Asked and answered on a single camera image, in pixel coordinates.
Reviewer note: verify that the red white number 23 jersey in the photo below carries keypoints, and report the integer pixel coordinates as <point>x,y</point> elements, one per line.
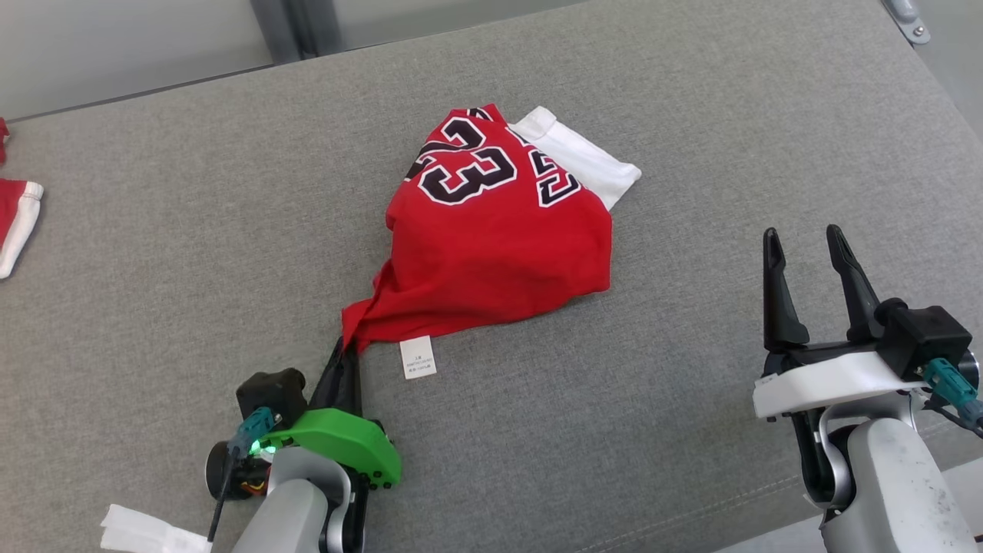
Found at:
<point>499,246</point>

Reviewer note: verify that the grey metal bracket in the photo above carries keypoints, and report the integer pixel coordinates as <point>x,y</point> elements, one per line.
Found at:
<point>906,19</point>

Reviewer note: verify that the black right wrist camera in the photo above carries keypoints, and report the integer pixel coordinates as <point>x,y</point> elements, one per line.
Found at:
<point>921,338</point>

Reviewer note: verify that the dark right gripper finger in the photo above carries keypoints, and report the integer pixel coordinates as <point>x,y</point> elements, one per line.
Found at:
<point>856,299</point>
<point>779,307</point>

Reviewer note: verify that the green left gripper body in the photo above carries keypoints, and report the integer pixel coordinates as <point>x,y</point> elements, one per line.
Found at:
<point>345,445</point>

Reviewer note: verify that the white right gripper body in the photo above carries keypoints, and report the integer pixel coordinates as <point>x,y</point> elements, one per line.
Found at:
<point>829,384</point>

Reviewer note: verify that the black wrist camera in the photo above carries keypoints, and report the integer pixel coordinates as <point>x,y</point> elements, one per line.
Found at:
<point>269,392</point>
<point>921,338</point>

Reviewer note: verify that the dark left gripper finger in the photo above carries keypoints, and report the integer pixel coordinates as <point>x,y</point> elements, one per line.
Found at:
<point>353,388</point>
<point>329,388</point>

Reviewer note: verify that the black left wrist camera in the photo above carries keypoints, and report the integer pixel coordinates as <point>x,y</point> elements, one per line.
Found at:
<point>269,392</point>

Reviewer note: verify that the red shorts white hem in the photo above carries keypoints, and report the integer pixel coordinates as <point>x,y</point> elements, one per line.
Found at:
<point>9,215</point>

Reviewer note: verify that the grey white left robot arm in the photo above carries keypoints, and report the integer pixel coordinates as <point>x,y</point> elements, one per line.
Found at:
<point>292,507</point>

